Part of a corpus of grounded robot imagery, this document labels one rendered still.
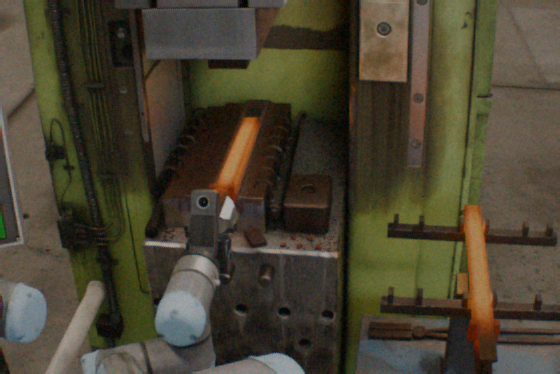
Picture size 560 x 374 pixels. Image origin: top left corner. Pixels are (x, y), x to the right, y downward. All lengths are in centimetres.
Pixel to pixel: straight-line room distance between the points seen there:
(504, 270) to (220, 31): 191
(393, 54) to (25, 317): 83
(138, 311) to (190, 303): 73
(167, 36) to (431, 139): 56
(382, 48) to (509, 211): 199
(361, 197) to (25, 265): 183
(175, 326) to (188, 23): 51
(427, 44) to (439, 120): 16
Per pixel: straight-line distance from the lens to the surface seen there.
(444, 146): 155
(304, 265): 146
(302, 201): 147
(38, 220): 340
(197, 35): 134
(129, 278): 184
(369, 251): 168
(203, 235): 129
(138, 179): 168
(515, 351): 154
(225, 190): 144
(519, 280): 294
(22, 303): 98
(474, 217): 140
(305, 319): 154
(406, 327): 154
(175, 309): 116
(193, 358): 124
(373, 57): 144
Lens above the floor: 176
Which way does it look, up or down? 31 degrees down
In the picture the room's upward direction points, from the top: 2 degrees counter-clockwise
